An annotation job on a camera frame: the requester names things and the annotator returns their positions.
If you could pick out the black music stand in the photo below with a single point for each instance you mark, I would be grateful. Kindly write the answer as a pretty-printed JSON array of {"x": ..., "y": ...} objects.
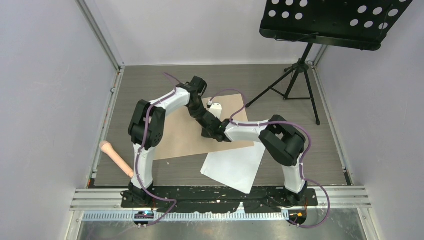
[{"x": 354, "y": 24}]

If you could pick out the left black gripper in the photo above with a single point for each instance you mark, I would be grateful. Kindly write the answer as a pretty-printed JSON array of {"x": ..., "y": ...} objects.
[{"x": 195, "y": 113}]

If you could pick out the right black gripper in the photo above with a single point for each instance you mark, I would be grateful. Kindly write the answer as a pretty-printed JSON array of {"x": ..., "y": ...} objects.
[{"x": 206, "y": 133}]

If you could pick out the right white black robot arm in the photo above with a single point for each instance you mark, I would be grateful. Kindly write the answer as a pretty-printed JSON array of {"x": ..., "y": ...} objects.
[{"x": 283, "y": 141}]

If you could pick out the brown cardboard folder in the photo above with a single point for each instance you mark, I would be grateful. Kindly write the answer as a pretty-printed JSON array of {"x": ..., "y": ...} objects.
[{"x": 182, "y": 134}]

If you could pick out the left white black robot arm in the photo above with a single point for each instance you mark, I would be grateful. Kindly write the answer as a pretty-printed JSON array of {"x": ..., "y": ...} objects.
[{"x": 146, "y": 128}]

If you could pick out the white paper sheets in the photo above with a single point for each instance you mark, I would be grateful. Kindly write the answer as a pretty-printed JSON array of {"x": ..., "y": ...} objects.
[{"x": 235, "y": 168}]

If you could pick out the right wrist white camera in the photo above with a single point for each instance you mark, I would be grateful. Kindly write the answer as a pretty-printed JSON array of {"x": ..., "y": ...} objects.
[{"x": 215, "y": 109}]

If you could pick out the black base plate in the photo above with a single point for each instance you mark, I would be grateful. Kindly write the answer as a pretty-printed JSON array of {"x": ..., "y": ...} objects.
[{"x": 217, "y": 199}]

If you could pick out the aluminium frame rail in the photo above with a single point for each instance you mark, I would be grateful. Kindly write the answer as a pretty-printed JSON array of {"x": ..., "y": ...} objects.
[{"x": 105, "y": 204}]

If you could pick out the beige handle tool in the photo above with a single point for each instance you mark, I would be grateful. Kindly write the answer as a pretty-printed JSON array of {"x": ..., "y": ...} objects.
[{"x": 107, "y": 148}]

